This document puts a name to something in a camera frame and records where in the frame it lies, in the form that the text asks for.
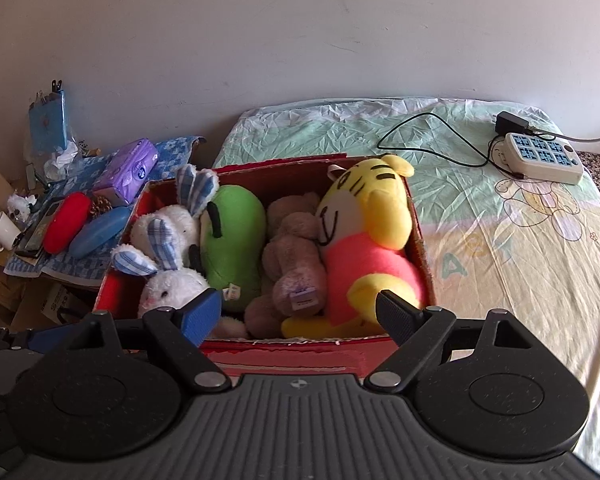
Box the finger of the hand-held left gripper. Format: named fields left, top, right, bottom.
left=0, top=325, right=83, bottom=357

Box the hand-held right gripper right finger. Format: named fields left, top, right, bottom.
left=362, top=289, right=531, bottom=394

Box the yellow plush tiger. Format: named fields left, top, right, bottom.
left=280, top=155, right=431, bottom=339

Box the red cardboard box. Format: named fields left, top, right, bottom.
left=92, top=155, right=437, bottom=379

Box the black power adapter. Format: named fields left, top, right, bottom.
left=495, top=111, right=531, bottom=136

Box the blue floral cloth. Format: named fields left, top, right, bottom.
left=5, top=135, right=207, bottom=282

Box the purple tissue pack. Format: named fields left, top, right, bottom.
left=92, top=138, right=160, bottom=207

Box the grey power cable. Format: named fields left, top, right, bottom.
left=562, top=127, right=600, bottom=144

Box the crumpled white tissue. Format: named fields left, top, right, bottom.
left=44, top=142, right=82, bottom=172

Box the blue packet with clips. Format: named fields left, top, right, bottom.
left=28, top=80, right=69, bottom=154

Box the blue glasses case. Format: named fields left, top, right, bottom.
left=69, top=206, right=132, bottom=260

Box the thin black cable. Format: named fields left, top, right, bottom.
left=377, top=111, right=527, bottom=181

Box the black remote control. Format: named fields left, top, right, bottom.
left=15, top=199, right=66, bottom=259

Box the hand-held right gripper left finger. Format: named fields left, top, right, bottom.
left=62, top=288, right=232, bottom=395

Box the red glasses case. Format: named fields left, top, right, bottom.
left=42, top=192, right=94, bottom=255

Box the white blue power strip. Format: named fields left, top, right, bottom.
left=497, top=131, right=586, bottom=186

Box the printed green yellow bed sheet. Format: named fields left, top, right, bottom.
left=215, top=97, right=600, bottom=476

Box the brown beaded item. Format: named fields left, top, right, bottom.
left=90, top=195, right=114, bottom=219

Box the pink plush bear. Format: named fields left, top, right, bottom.
left=215, top=192, right=329, bottom=341

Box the white plush rabbit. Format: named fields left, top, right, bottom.
left=130, top=164, right=221, bottom=262
left=111, top=217, right=212, bottom=319

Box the white mug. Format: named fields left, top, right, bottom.
left=0, top=211, right=22, bottom=253

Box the green plush apple doll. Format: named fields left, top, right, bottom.
left=190, top=185, right=269, bottom=314

